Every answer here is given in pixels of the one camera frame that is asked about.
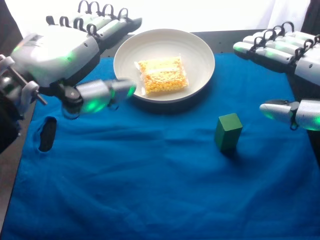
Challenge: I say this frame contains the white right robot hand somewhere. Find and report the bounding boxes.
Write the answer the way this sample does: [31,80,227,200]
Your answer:
[232,21,320,132]

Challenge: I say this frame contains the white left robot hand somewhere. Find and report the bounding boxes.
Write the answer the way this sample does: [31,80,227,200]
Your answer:
[9,0,143,120]

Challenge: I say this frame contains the green rectangular block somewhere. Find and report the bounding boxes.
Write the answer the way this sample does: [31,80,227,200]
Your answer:
[214,112,244,154]

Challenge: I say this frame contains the bag of yellow snacks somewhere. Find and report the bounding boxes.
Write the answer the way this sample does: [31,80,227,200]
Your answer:
[134,55,190,96]

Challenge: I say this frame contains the white round plate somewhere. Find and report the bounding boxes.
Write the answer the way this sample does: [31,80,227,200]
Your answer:
[113,28,216,103]

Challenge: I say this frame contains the black curtain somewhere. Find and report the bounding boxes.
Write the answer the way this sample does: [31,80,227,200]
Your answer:
[0,0,24,49]

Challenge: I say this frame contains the blue cloth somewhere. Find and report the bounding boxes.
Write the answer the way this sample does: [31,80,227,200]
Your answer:
[0,53,320,240]

